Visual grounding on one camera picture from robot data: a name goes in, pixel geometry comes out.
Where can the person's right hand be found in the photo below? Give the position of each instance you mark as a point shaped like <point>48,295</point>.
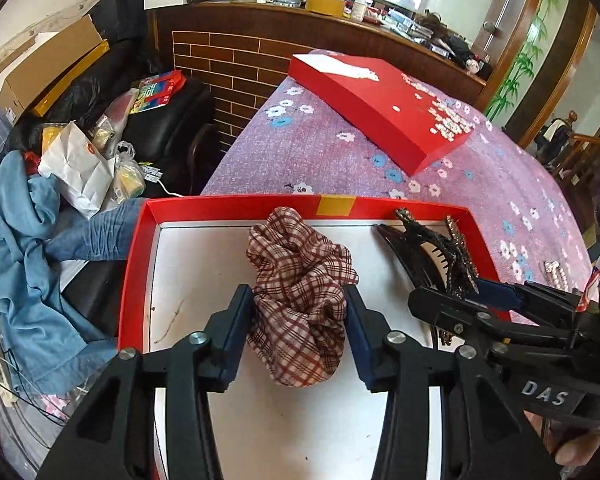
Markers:
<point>580,447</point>

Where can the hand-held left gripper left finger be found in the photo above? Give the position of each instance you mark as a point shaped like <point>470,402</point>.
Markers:
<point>235,332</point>

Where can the wooden counter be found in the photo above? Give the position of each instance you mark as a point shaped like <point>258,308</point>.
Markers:
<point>240,60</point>

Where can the yellow box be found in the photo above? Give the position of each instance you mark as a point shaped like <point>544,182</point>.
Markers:
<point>325,5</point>

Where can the red box lid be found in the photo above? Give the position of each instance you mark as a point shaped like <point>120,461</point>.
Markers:
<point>380,110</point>

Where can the purple floral blanket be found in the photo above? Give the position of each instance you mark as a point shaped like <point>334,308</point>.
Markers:
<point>330,160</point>

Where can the blue denim cloth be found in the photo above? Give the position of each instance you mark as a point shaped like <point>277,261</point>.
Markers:
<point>25,260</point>

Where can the green bamboo wall painting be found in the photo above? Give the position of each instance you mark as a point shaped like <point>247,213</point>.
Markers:
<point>525,60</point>

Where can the black hair claw clip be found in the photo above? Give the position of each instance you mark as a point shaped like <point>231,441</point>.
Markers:
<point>420,257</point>

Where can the brown cardboard box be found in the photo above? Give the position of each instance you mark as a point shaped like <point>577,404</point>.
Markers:
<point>50,60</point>

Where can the white paper bag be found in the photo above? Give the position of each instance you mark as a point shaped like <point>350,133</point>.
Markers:
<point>77,170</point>

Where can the rhinestone bow hair clip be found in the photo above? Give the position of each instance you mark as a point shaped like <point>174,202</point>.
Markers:
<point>462,260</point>

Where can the plaid fabric scrunchie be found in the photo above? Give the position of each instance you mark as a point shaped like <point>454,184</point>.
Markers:
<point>300,270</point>

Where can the black leather sofa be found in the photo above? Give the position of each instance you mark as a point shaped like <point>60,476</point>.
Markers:
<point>170,125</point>

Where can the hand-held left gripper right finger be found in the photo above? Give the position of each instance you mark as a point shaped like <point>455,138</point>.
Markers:
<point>360,342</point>

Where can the clear plastic bag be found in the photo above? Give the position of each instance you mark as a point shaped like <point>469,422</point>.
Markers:
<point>129,180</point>

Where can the small rhinestone hair clip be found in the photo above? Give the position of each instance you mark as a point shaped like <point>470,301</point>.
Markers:
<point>557,275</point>

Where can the white plastic bottle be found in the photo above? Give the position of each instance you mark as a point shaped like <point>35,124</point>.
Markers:
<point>358,7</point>

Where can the wooden stair railing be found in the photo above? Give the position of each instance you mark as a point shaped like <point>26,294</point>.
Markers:
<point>590,155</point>

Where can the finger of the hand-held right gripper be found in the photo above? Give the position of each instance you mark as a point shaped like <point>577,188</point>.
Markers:
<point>455,315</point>
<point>497,294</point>

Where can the red cardboard box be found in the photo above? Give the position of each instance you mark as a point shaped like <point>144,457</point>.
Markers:
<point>205,270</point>

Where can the clothes on stair post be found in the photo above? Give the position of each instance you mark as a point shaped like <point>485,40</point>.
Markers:
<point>555,137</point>

